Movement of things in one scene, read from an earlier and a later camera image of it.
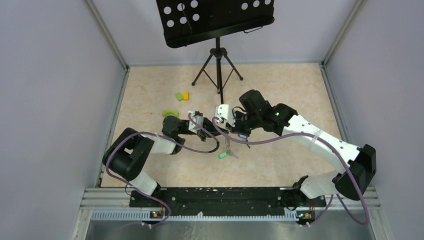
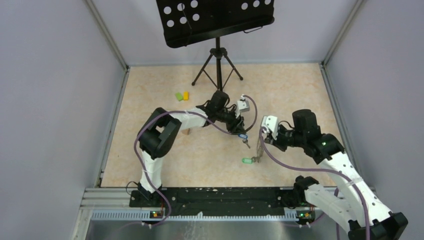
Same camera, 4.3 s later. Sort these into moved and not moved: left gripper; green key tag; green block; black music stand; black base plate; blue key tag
Moved: green key tag; left gripper
Not moved: black base plate; blue key tag; green block; black music stand
